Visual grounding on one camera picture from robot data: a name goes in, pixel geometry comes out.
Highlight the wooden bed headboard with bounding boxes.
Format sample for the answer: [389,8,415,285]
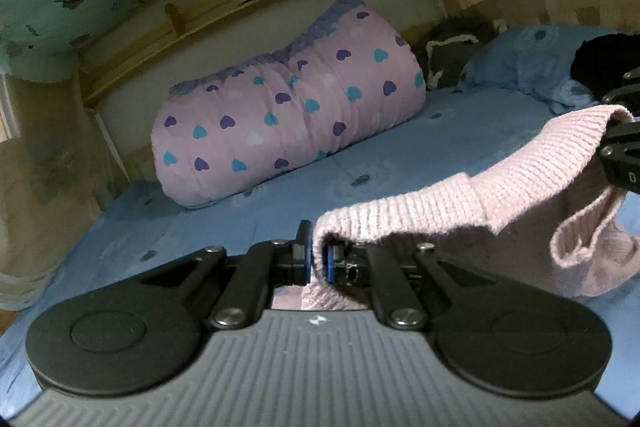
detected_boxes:
[77,0,446,182]

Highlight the pink heart-print rolled quilt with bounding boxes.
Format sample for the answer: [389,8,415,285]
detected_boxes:
[152,0,428,210]

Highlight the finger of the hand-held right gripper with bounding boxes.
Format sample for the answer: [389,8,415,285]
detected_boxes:
[601,68,640,106]
[598,119,640,196]

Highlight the dark grey cloth white trim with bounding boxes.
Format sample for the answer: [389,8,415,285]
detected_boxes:
[422,17,508,90]

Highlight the pink knitted sweater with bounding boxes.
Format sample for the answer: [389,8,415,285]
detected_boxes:
[300,104,640,313]

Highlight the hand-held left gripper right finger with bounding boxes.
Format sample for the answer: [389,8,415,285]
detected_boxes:
[322,243,497,332]

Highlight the blue pillow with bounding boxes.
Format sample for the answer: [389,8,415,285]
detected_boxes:
[460,24,640,115]

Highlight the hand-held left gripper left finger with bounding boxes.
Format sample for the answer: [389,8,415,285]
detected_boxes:
[140,219,315,331]

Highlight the blue bed sheet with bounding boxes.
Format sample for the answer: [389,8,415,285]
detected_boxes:
[0,84,640,408]

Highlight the black cloth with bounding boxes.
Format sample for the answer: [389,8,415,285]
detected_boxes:
[570,34,640,100]

